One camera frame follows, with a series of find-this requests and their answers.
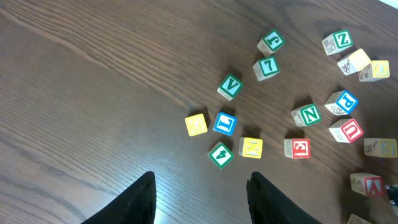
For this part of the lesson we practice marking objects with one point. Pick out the blue P block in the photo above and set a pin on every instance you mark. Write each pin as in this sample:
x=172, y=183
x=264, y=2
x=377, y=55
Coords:
x=341, y=103

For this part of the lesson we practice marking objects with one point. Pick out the green T block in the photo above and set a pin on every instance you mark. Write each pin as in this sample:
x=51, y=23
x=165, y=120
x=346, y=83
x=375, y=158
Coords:
x=271, y=43

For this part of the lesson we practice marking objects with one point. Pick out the red E block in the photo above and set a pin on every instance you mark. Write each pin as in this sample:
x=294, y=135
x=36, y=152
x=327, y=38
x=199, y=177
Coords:
x=297, y=148

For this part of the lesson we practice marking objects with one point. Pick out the green 4 block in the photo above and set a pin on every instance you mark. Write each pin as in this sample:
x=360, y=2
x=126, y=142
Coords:
x=220, y=155

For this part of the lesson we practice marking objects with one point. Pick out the yellow block far left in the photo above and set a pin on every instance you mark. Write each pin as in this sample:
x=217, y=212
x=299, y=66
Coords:
x=196, y=124

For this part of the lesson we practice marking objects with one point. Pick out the yellow block top right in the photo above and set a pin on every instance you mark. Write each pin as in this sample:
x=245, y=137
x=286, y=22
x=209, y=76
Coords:
x=376, y=70

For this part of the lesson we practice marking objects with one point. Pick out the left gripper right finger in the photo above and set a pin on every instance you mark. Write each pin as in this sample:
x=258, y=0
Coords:
x=267, y=204

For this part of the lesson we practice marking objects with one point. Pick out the blue L block left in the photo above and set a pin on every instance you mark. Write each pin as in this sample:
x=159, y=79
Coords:
x=225, y=124

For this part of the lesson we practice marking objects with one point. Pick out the green Z block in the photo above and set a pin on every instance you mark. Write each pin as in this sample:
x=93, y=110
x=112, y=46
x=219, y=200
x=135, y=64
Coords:
x=337, y=42

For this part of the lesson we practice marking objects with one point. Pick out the green 7 block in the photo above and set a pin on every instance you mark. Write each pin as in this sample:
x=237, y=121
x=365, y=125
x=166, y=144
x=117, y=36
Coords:
x=266, y=68

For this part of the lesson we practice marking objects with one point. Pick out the green V block left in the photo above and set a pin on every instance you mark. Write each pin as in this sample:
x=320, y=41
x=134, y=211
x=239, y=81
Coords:
x=230, y=87

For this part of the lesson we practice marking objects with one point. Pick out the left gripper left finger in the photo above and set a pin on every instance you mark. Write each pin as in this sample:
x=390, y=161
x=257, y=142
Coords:
x=135, y=205

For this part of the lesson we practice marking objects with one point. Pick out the red U block left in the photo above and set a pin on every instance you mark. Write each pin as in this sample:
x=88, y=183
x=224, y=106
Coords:
x=346, y=130

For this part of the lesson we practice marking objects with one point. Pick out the yellow C block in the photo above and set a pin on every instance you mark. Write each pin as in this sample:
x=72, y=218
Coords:
x=354, y=219

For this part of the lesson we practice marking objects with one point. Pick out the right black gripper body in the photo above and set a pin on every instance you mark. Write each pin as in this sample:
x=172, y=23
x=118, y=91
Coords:
x=392, y=193

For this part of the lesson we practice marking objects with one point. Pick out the red A block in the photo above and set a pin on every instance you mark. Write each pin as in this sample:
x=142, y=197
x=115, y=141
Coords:
x=367, y=184

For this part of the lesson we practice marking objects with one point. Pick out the green N block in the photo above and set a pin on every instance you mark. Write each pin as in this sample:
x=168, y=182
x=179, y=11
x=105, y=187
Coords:
x=306, y=115

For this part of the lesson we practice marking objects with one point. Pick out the yellow S block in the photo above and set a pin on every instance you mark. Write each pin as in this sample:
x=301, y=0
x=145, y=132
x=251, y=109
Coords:
x=380, y=147

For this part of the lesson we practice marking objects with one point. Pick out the yellow block lower left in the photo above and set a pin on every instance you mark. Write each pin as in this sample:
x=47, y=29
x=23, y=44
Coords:
x=250, y=147

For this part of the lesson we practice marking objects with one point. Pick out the yellow block top left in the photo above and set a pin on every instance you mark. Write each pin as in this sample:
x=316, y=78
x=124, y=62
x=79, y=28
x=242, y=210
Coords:
x=354, y=62

